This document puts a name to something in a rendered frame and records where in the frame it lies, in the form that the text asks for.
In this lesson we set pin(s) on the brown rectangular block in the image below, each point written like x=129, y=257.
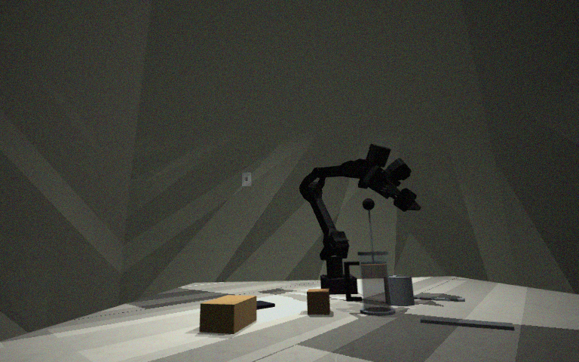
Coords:
x=228, y=314

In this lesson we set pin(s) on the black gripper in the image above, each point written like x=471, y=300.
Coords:
x=378, y=180

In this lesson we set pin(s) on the glass french press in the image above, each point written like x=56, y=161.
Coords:
x=374, y=278

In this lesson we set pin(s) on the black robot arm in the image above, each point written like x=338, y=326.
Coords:
x=335, y=242

